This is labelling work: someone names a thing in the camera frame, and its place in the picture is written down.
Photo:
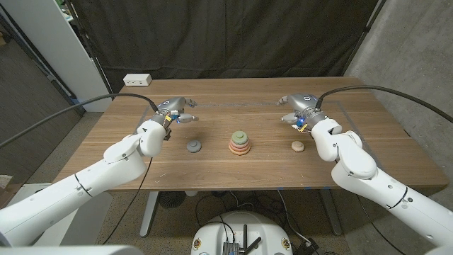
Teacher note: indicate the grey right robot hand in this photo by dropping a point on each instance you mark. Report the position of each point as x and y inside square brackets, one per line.
[304, 102]

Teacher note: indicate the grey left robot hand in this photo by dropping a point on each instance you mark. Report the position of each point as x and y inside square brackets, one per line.
[171, 104]

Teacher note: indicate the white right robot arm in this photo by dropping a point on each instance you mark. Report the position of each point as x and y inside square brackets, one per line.
[389, 198]

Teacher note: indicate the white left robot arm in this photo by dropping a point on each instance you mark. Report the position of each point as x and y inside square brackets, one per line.
[78, 187]

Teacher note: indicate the white power strip box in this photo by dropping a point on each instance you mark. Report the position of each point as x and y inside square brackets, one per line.
[137, 79]

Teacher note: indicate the black curtain backdrop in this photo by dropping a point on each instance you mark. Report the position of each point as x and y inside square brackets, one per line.
[226, 35]

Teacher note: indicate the round black floor fan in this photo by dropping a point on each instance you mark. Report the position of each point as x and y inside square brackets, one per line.
[172, 199]

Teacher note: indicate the white table leg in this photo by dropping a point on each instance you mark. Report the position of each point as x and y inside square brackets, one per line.
[150, 212]

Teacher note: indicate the grey table leg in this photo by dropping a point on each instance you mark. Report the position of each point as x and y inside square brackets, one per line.
[331, 212]

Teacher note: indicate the white robot torso base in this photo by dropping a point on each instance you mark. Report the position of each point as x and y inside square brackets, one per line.
[209, 233]

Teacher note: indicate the black power adapter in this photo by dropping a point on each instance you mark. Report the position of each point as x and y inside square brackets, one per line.
[306, 246]

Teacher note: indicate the black antenna electronics module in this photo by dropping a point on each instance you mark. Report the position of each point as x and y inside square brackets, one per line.
[231, 248]

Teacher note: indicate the white wall panel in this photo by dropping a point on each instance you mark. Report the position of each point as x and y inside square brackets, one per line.
[53, 42]

